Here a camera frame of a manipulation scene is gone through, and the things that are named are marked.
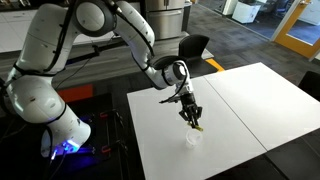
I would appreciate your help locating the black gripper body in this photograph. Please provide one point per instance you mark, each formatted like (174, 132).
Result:
(190, 110)

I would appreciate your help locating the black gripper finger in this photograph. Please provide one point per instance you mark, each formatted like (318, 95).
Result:
(189, 123)
(196, 120)

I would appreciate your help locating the yellow marker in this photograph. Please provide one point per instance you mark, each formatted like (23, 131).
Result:
(198, 128)

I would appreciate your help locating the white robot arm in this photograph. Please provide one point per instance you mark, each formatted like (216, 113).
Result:
(45, 53)

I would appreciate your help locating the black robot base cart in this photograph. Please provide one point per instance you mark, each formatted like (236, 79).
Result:
(102, 157)

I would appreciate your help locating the clear plastic cup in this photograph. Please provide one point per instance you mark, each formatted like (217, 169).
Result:
(193, 138)

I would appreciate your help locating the black chair near table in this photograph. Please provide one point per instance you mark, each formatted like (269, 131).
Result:
(191, 48)

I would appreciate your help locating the stainless steel refrigerator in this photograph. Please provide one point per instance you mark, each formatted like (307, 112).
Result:
(165, 17)

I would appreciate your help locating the red mat on floor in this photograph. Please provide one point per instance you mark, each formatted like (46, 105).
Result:
(76, 93)

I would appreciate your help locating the white cabinet on wheels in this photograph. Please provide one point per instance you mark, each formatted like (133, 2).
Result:
(245, 13)

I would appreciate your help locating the black chair at right edge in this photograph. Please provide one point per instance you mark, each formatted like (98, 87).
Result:
(310, 84)

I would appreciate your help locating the orange door frame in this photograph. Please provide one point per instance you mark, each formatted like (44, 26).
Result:
(282, 36)

